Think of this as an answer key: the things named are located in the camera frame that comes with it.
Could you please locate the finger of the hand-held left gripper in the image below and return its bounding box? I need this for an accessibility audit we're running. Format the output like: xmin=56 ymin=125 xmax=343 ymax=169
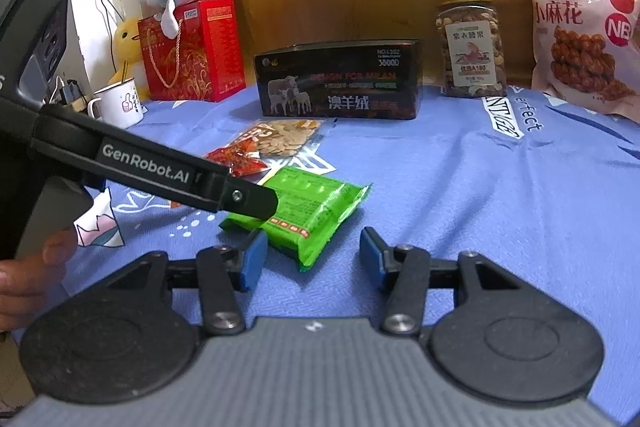
xmin=220 ymin=174 xmax=279 ymax=220

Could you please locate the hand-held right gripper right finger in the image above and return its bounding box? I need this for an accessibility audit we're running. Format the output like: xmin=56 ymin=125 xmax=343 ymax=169
xmin=360 ymin=227 xmax=518 ymax=336

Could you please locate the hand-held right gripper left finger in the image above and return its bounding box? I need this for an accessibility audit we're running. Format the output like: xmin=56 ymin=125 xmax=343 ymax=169
xmin=107 ymin=229 xmax=269 ymax=336

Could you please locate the green snack packet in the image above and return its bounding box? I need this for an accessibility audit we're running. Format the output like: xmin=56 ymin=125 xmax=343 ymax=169
xmin=220 ymin=166 xmax=373 ymax=272

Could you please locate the black printed box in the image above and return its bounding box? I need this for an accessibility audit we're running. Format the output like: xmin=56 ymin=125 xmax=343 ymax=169
xmin=252 ymin=39 xmax=423 ymax=120

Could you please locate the person's left hand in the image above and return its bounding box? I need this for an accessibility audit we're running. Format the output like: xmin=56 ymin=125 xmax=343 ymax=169
xmin=0 ymin=227 xmax=81 ymax=333

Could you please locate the red chili snack packet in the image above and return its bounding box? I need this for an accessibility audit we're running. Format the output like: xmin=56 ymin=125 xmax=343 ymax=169
xmin=205 ymin=142 xmax=271 ymax=178

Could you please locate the black charger plug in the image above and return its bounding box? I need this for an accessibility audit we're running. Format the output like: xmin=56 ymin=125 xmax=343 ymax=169
xmin=60 ymin=79 xmax=83 ymax=105

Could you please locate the white enamel mug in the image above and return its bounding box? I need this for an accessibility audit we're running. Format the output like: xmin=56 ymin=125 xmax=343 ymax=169
xmin=87 ymin=77 xmax=146 ymax=130

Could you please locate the clear seed packet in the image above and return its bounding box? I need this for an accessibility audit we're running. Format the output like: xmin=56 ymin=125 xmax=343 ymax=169
xmin=220 ymin=118 xmax=328 ymax=162

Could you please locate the yellow plush duck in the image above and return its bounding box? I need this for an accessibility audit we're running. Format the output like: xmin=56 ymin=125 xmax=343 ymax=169
xmin=112 ymin=16 xmax=151 ymax=100

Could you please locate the blue printed bedsheet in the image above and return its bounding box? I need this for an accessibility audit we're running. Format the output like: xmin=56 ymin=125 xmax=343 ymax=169
xmin=10 ymin=84 xmax=640 ymax=427

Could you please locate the red gift box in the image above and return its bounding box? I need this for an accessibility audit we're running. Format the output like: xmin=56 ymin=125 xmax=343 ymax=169
xmin=137 ymin=0 xmax=246 ymax=104

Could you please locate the clear nut jar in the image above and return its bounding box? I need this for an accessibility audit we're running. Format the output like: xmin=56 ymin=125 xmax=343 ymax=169
xmin=434 ymin=0 xmax=508 ymax=98

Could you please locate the pink snack bag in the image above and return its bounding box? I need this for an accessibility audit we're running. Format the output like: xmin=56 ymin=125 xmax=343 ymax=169
xmin=514 ymin=0 xmax=640 ymax=125

